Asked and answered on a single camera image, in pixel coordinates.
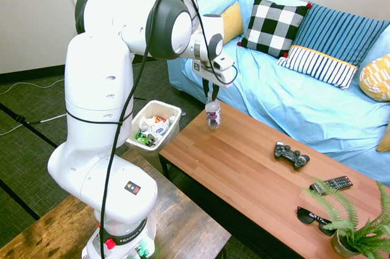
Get white floor cable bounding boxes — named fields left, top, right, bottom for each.
left=0, top=113, right=68, bottom=137
left=0, top=78, right=66, bottom=96

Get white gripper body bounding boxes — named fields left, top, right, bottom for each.
left=191, top=59, right=236, bottom=90

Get black TV remote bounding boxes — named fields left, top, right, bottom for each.
left=309, top=175, right=354, bottom=195

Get green plastic wrapper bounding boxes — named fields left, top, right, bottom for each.
left=135, top=130, right=151, bottom=144

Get potted green fern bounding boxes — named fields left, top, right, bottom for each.
left=300, top=176, right=390, bottom=259

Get crushed white blue can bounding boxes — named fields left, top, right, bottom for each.
left=146, top=123, right=170, bottom=146

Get mustard yellow pillow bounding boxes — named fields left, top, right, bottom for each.
left=197, top=1, right=244, bottom=45

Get light blue sofa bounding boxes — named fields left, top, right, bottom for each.
left=166, top=0, right=390, bottom=188

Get black white checkered pillow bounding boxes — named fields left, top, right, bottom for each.
left=236, top=0, right=313, bottom=59

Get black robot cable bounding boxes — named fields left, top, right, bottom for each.
left=99, top=0, right=239, bottom=259

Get rustic dark wood table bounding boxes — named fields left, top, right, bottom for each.
left=0, top=148, right=232, bottom=259

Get clear plastic water bottle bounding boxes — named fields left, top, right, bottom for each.
left=204, top=96, right=221, bottom=130

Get yellow striped pillow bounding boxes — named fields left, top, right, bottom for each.
left=376, top=121, right=390, bottom=152

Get yellow white patterned bolster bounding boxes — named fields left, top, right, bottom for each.
left=358, top=53, right=390, bottom=102

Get white trash bin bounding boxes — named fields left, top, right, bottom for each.
left=125, top=100, right=183, bottom=157

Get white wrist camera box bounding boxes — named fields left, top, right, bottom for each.
left=213, top=52, right=235, bottom=71

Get black game controller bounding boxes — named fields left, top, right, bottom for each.
left=273, top=141, right=311, bottom=171

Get wooden coffee table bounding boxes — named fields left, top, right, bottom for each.
left=158, top=100, right=390, bottom=259

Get black sunglasses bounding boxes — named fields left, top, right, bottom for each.
left=296, top=206, right=338, bottom=237

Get blue striped pillow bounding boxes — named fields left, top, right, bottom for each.
left=276, top=2, right=390, bottom=91

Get white tissue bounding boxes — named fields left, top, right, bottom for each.
left=139, top=116, right=157, bottom=132

